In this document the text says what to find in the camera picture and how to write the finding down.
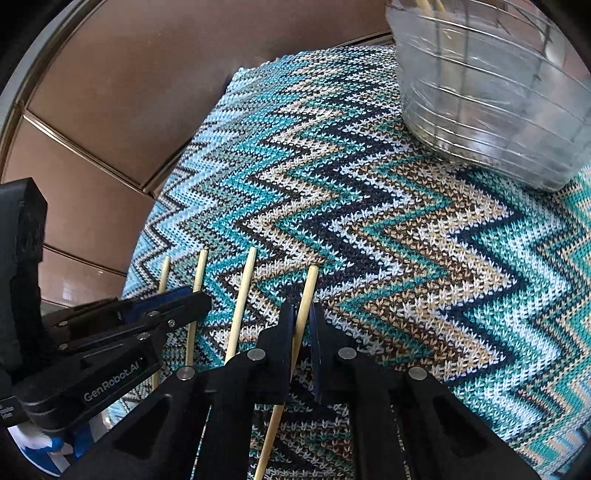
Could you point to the blue white striped cloth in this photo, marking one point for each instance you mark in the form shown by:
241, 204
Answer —
39, 457

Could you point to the zigzag knitted cloth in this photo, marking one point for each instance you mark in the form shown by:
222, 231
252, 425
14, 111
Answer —
392, 254

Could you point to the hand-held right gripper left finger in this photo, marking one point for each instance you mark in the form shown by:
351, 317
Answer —
277, 350

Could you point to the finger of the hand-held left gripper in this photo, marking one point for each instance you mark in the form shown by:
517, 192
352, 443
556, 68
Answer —
161, 297
184, 307

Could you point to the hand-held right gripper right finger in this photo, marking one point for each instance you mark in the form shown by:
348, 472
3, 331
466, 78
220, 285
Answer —
328, 364

